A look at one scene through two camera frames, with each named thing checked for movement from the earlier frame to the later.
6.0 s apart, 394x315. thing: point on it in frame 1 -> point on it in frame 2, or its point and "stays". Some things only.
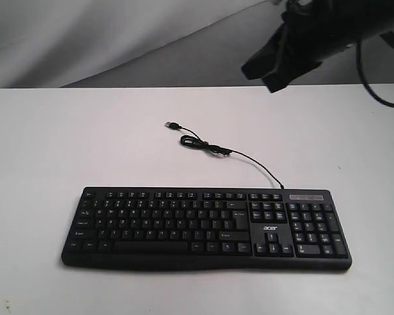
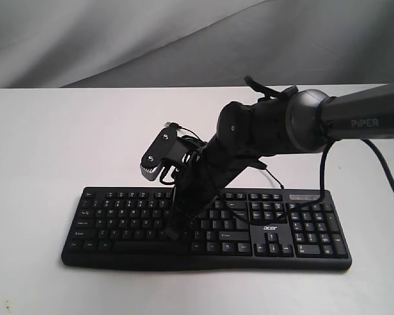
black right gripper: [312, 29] -> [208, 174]
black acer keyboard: [138, 228] stays
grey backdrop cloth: [154, 43] stays
